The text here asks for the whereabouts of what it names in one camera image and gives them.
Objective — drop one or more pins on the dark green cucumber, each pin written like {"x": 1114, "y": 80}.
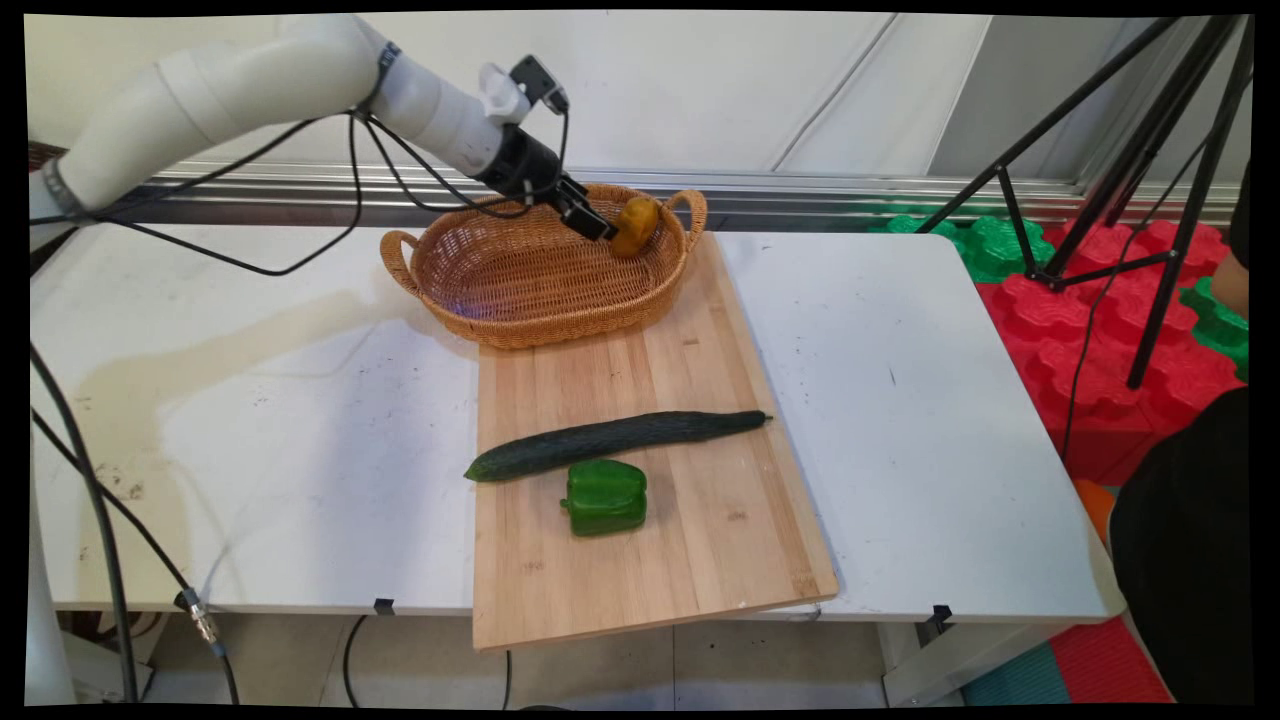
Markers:
{"x": 610, "y": 440}

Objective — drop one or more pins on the white table leg frame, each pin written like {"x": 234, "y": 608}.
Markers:
{"x": 950, "y": 665}

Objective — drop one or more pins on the green bell pepper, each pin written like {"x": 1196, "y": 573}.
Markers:
{"x": 605, "y": 498}

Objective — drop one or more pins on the black tripod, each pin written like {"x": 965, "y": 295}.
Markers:
{"x": 1165, "y": 170}

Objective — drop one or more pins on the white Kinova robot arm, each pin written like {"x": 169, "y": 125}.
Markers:
{"x": 250, "y": 75}

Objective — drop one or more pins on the brown wicker basket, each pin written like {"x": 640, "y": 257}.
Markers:
{"x": 530, "y": 280}

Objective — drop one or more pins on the wooden cutting board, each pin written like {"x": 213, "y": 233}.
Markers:
{"x": 700, "y": 540}

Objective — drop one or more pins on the red floor mat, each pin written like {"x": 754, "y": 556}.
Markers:
{"x": 1105, "y": 665}

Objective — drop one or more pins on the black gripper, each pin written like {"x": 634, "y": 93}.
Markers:
{"x": 522, "y": 165}

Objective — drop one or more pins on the teal floor mat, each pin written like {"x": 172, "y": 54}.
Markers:
{"x": 1020, "y": 680}

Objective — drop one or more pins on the person's bare forearm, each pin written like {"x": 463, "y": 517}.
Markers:
{"x": 1235, "y": 285}

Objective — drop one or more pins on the aluminium wall rail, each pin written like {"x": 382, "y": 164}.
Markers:
{"x": 800, "y": 192}

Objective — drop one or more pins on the person in black clothing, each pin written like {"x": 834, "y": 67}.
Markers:
{"x": 1190, "y": 560}

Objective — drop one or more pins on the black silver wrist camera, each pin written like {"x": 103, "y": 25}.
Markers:
{"x": 540, "y": 82}

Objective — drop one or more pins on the white vented camera mount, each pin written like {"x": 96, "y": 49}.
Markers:
{"x": 503, "y": 95}

